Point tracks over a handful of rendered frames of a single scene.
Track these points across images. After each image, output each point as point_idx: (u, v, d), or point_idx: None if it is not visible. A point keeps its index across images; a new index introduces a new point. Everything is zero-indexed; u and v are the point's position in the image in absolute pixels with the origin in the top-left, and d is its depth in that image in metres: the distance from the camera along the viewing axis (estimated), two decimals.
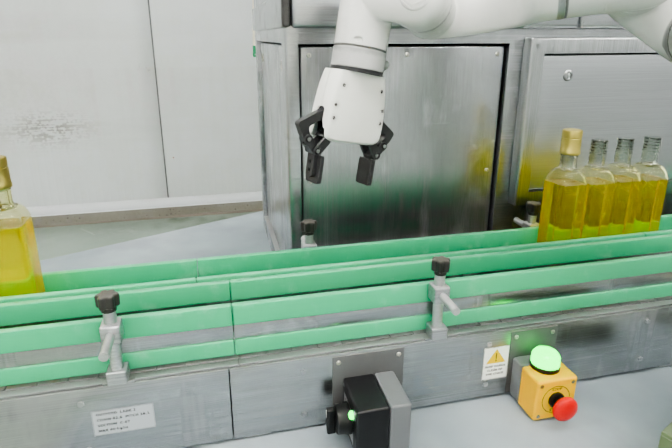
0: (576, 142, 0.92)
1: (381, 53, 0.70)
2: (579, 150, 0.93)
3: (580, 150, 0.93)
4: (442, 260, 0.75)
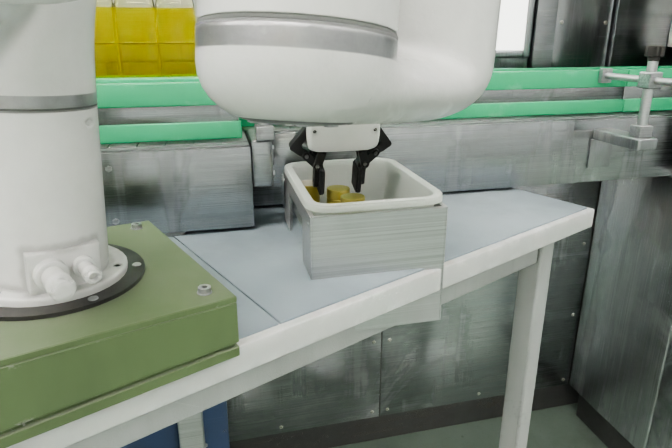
0: None
1: None
2: None
3: None
4: None
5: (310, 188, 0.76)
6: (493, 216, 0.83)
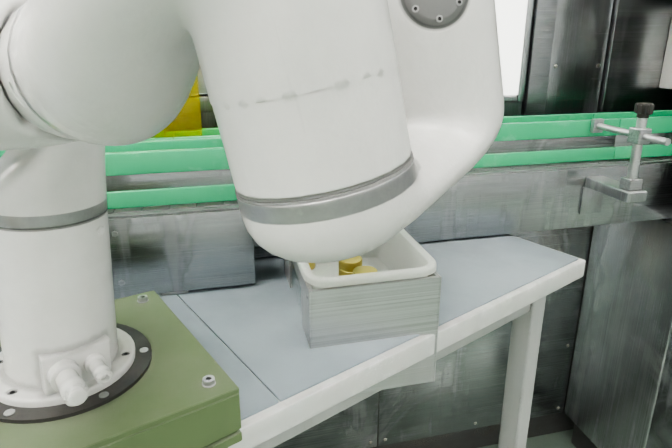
0: None
1: None
2: None
3: None
4: None
5: None
6: (487, 269, 0.85)
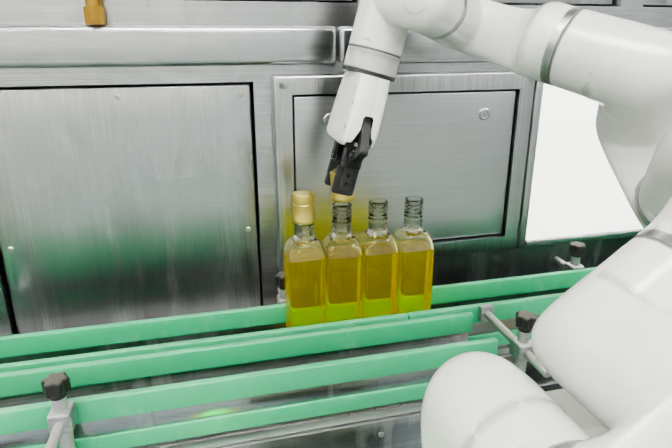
0: (305, 210, 0.74)
1: None
2: (312, 218, 0.75)
3: (313, 218, 0.75)
4: (52, 381, 0.58)
5: None
6: None
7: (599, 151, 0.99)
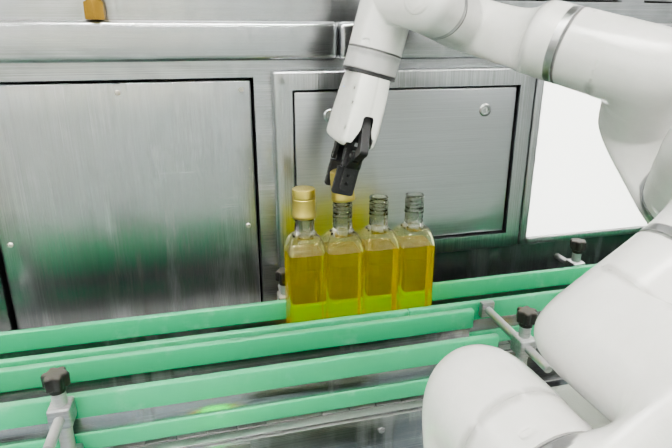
0: (305, 205, 0.74)
1: None
2: (313, 213, 0.75)
3: (314, 213, 0.75)
4: (52, 376, 0.58)
5: None
6: None
7: (600, 147, 0.99)
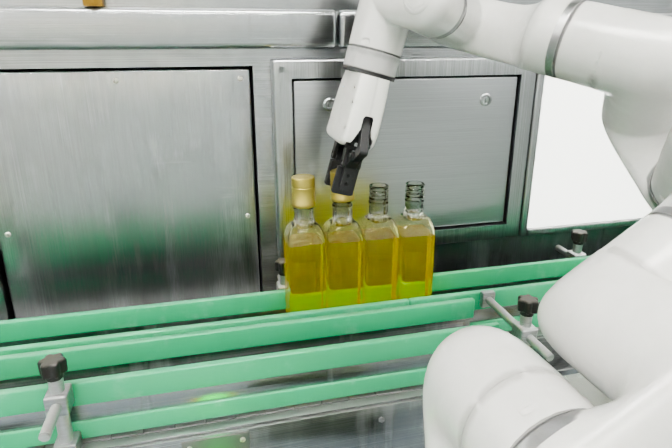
0: (305, 193, 0.73)
1: None
2: (312, 202, 0.74)
3: (313, 202, 0.75)
4: (49, 362, 0.57)
5: None
6: None
7: (601, 138, 0.99)
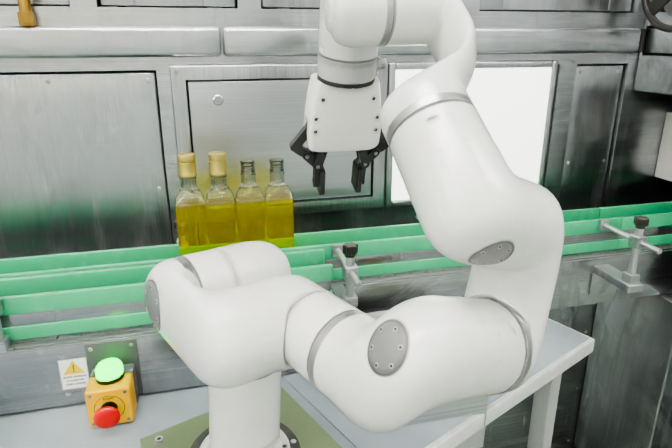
0: (186, 166, 0.98)
1: (362, 65, 0.63)
2: (193, 173, 0.99)
3: (194, 173, 0.99)
4: None
5: None
6: None
7: None
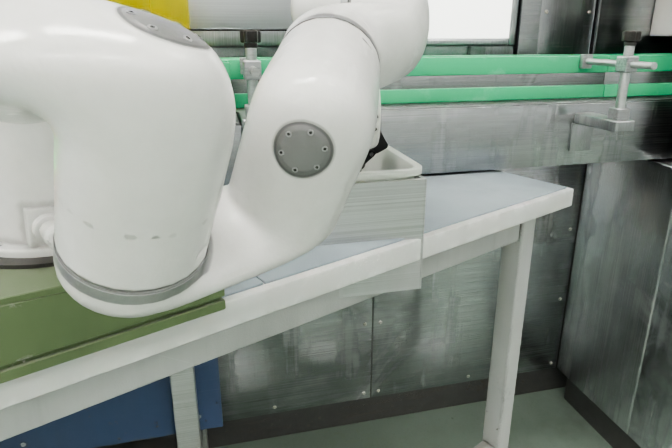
0: None
1: None
2: None
3: None
4: None
5: None
6: (475, 194, 0.86)
7: None
